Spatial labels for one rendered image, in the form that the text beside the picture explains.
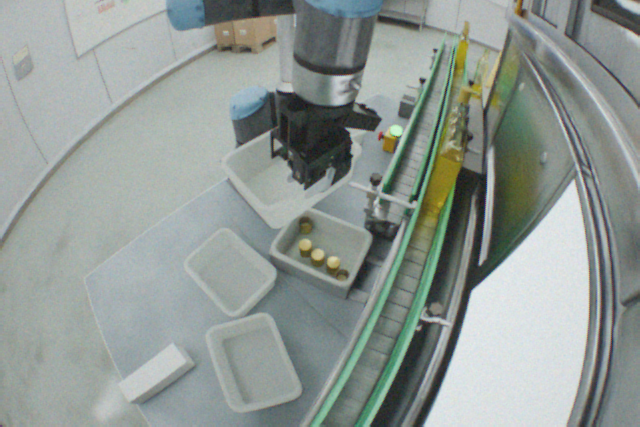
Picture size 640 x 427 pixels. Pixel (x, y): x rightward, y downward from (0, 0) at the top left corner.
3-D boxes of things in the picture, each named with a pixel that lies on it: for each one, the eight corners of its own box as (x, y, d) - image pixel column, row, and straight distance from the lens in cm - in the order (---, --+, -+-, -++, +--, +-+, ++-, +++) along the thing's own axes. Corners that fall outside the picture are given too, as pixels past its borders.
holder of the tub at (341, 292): (364, 308, 74) (368, 299, 67) (272, 266, 79) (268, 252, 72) (387, 256, 81) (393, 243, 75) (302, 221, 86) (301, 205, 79)
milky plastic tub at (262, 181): (226, 191, 59) (215, 159, 53) (309, 142, 66) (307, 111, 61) (274, 247, 49) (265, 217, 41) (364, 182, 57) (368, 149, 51)
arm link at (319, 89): (328, 36, 34) (384, 66, 30) (324, 67, 36) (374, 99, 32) (277, 52, 30) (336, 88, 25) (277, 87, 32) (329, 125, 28)
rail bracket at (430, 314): (432, 341, 63) (459, 326, 51) (404, 332, 61) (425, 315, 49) (438, 325, 64) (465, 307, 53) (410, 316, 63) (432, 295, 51)
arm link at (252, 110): (235, 123, 91) (227, 86, 85) (276, 117, 91) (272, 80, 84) (233, 146, 82) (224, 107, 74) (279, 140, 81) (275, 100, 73)
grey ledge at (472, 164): (471, 193, 103) (483, 170, 96) (450, 184, 101) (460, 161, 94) (476, 87, 184) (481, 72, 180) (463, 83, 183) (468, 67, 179)
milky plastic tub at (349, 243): (345, 300, 74) (348, 289, 66) (271, 265, 79) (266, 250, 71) (370, 249, 81) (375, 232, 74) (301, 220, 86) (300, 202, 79)
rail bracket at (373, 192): (406, 229, 71) (420, 197, 61) (345, 206, 72) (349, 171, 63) (409, 220, 73) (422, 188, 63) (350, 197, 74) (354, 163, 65)
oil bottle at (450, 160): (438, 214, 77) (466, 156, 63) (419, 207, 77) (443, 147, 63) (441, 200, 81) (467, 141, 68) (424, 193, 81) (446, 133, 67)
